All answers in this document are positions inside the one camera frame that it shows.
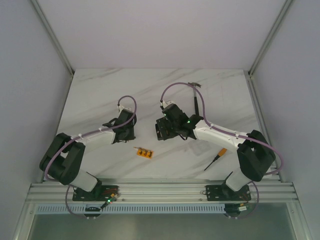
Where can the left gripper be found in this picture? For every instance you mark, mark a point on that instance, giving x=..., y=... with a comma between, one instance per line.
x=128, y=135

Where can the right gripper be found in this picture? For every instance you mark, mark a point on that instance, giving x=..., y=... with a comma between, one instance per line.
x=163, y=123

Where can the black fuse box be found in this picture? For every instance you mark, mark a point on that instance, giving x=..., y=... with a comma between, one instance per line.
x=164, y=130

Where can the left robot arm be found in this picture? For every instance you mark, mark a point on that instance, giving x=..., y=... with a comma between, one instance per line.
x=64, y=156

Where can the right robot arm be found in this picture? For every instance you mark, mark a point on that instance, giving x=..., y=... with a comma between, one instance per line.
x=254, y=154

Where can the orange terminal block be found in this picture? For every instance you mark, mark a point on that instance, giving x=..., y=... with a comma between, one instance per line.
x=145, y=153

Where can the claw hammer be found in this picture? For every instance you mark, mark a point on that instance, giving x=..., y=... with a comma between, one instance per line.
x=196, y=106

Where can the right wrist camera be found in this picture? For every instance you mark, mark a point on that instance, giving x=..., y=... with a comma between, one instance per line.
x=164, y=104

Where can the orange handled screwdriver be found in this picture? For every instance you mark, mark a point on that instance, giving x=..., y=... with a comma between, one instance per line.
x=219, y=155

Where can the aluminium rail frame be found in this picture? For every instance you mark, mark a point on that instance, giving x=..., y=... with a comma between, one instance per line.
x=163, y=191

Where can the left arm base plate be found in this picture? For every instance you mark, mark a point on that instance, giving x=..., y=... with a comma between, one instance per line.
x=98, y=194

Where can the white cable duct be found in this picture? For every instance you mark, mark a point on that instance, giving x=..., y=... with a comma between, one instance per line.
x=135, y=208

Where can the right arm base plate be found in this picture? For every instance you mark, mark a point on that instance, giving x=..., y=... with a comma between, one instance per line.
x=223, y=193

